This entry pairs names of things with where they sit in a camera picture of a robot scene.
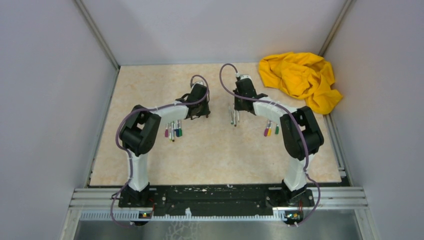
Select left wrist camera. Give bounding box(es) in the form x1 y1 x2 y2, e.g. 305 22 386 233
190 79 206 87

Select yellow crumpled cloth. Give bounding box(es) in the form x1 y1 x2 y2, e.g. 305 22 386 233
258 52 344 115

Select white cable duct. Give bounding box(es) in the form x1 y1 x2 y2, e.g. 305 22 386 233
79 210 287 222

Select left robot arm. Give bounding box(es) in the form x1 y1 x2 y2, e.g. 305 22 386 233
117 81 211 207

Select left corner aluminium post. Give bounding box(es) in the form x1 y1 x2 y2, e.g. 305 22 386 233
73 0 121 71

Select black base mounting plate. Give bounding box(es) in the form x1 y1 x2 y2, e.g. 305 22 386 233
117 183 315 217

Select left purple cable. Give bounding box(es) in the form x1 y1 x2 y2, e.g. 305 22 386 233
109 74 210 230

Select right corner aluminium post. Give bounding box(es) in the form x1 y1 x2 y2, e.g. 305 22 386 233
318 0 356 57

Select purple cable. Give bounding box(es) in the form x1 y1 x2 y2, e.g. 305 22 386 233
219 63 322 228
109 74 210 230

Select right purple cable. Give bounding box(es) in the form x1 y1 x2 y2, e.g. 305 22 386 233
219 63 322 228

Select corner aluminium post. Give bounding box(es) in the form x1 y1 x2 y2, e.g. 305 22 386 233
73 0 121 71
318 0 356 57

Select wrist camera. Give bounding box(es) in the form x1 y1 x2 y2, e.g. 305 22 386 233
190 79 206 87
235 72 252 82

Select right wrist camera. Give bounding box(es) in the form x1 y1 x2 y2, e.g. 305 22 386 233
235 72 252 82

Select aluminium frame rail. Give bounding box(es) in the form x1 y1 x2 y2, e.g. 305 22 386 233
69 184 369 209

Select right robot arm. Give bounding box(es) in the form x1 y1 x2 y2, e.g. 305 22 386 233
233 75 324 206

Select green long nib marker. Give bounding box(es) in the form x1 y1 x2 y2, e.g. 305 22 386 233
228 105 235 125

